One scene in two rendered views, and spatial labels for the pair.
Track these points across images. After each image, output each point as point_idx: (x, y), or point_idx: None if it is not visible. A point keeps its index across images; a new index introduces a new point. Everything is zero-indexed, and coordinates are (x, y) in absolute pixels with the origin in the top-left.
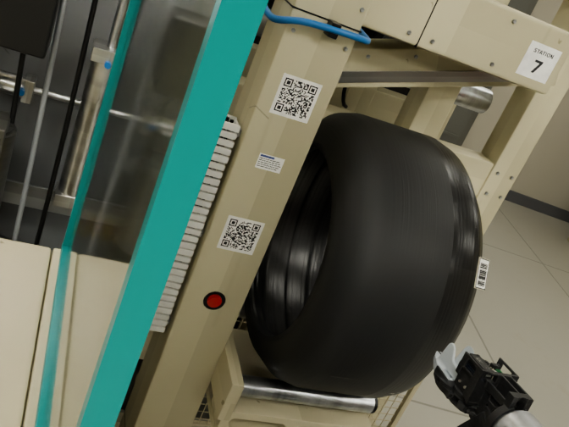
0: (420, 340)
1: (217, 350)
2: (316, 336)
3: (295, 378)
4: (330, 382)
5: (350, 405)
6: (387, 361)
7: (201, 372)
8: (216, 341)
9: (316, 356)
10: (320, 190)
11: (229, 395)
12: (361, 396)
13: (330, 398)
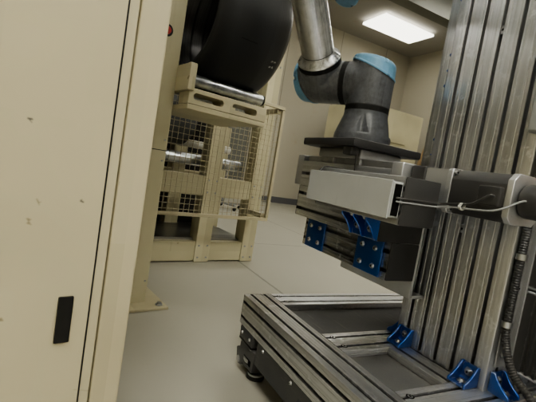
0: (277, 10)
1: (174, 67)
2: (229, 10)
3: (222, 53)
4: (242, 47)
5: (252, 95)
6: (266, 24)
7: (168, 83)
8: (173, 61)
9: (232, 23)
10: (198, 33)
11: (191, 69)
12: (257, 74)
13: (241, 90)
